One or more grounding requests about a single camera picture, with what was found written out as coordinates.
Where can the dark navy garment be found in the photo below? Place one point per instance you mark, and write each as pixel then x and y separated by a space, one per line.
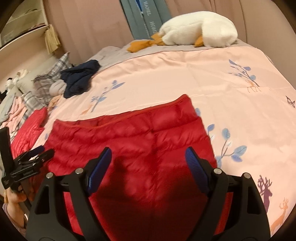
pixel 77 78

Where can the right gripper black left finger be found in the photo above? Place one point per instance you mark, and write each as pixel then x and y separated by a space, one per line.
pixel 48 219

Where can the white plush goose toy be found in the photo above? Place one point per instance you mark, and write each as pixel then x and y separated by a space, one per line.
pixel 201 28

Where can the grey rolled garment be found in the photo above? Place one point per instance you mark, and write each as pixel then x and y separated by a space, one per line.
pixel 57 88

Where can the yellow fringed hanging cloth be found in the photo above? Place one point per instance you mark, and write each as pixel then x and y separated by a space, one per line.
pixel 52 41

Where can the person's left hand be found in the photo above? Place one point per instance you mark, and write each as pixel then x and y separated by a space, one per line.
pixel 13 197

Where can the small plush toys on headboard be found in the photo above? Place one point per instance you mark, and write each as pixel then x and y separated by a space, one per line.
pixel 11 82

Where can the pile of pink grey clothes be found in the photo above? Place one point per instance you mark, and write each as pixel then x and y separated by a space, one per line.
pixel 13 112

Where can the folded pink-red down jacket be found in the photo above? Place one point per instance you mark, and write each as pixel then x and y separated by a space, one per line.
pixel 29 132

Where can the pink curtain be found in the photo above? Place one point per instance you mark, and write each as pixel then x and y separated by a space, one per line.
pixel 85 27

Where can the grey plaid pillow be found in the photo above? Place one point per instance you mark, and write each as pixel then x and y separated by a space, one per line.
pixel 39 95

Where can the teal lettered curtain panel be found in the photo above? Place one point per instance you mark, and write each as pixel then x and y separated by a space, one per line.
pixel 145 17

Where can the large red down jacket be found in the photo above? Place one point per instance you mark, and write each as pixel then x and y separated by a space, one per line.
pixel 148 192

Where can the beige headboard cushion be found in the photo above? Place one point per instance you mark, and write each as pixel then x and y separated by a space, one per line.
pixel 25 84

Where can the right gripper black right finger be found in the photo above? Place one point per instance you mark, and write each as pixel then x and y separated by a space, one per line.
pixel 247 219

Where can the white wall shelf unit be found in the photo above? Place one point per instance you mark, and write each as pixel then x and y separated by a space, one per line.
pixel 29 15

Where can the pink deer print duvet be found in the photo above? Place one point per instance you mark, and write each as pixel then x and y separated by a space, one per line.
pixel 247 108

